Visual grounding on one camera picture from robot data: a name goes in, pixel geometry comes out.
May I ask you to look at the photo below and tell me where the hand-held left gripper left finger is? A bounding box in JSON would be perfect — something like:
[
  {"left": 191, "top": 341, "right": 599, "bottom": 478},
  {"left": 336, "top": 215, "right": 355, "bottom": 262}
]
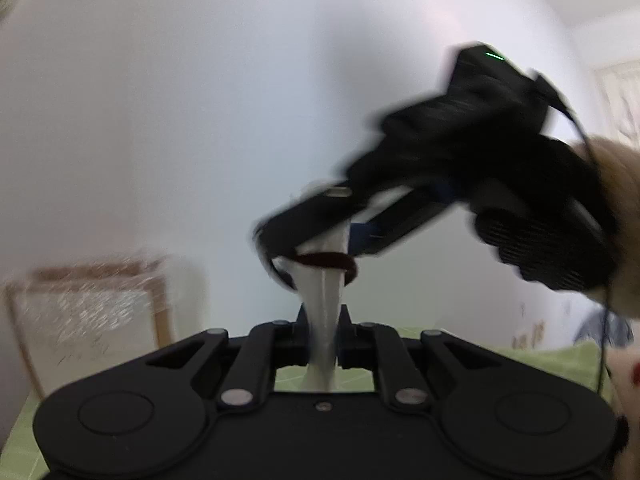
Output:
[{"left": 145, "top": 305, "right": 311, "bottom": 413}]

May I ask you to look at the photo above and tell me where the brown cardboard box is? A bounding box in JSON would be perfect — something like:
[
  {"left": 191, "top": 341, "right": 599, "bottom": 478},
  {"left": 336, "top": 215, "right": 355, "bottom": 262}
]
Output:
[{"left": 5, "top": 255, "right": 177, "bottom": 402}]

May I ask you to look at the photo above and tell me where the person's right hand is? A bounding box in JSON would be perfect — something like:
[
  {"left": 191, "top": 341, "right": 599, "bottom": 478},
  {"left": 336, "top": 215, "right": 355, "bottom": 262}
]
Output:
[{"left": 474, "top": 206, "right": 617, "bottom": 292}]

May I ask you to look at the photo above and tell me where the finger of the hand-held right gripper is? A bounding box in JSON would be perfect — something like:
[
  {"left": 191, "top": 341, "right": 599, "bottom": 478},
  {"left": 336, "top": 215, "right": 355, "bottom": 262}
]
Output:
[
  {"left": 347, "top": 187, "right": 456, "bottom": 258},
  {"left": 252, "top": 182, "right": 368, "bottom": 291}
]

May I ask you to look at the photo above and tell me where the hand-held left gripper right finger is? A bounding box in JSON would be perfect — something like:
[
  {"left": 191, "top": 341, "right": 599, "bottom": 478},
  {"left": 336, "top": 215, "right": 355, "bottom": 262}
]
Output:
[{"left": 337, "top": 305, "right": 503, "bottom": 413}]

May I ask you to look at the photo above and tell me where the white paper sheet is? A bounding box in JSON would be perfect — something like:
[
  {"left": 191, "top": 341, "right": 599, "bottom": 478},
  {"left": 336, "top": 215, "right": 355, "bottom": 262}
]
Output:
[{"left": 15, "top": 285, "right": 162, "bottom": 397}]

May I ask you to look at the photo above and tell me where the translucent white plastic shopping bag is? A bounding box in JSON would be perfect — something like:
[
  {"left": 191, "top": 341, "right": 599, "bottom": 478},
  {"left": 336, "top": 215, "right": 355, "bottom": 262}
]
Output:
[{"left": 277, "top": 220, "right": 352, "bottom": 393}]

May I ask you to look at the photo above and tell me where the green checked tablecloth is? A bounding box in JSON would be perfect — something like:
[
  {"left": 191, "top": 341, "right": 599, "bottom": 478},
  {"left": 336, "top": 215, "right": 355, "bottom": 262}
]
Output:
[{"left": 0, "top": 325, "right": 618, "bottom": 480}]

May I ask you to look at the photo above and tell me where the dark elastic hair tie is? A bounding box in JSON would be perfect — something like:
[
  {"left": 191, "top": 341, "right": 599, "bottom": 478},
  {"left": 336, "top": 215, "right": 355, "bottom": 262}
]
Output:
[{"left": 289, "top": 251, "right": 359, "bottom": 285}]

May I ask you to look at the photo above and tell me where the blue cloth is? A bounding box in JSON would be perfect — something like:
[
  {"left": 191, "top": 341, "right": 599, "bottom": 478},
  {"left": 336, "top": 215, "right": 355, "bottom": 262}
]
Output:
[{"left": 572, "top": 307, "right": 633, "bottom": 348}]

